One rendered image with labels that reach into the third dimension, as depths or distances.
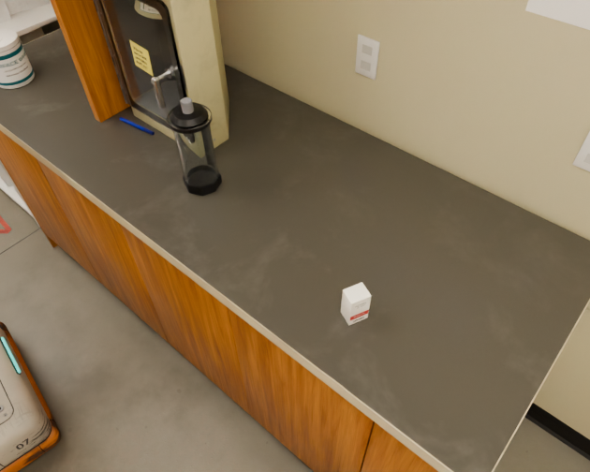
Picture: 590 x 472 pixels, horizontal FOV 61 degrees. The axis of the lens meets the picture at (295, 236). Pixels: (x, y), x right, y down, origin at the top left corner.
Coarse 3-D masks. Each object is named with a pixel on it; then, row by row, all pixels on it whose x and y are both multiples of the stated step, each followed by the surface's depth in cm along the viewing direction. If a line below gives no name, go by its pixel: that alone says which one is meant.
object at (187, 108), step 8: (184, 104) 119; (192, 104) 121; (176, 112) 122; (184, 112) 121; (192, 112) 122; (200, 112) 122; (176, 120) 121; (184, 120) 120; (192, 120) 120; (200, 120) 121
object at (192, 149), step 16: (208, 112) 124; (176, 128) 120; (192, 128) 120; (208, 128) 125; (192, 144) 124; (208, 144) 127; (192, 160) 128; (208, 160) 130; (192, 176) 133; (208, 176) 134
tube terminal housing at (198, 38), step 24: (168, 0) 114; (192, 0) 118; (192, 24) 121; (216, 24) 139; (192, 48) 125; (216, 48) 134; (192, 72) 129; (216, 72) 135; (192, 96) 133; (216, 96) 140; (144, 120) 158; (216, 120) 145; (216, 144) 150
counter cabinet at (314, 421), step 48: (0, 144) 190; (48, 192) 185; (96, 240) 178; (144, 288) 174; (192, 288) 138; (192, 336) 170; (240, 336) 135; (240, 384) 166; (288, 384) 132; (288, 432) 161; (336, 432) 129; (384, 432) 108
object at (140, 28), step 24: (120, 0) 124; (144, 0) 117; (120, 24) 131; (144, 24) 124; (168, 24) 117; (120, 48) 139; (144, 48) 130; (168, 48) 123; (144, 72) 138; (144, 96) 146; (168, 96) 137
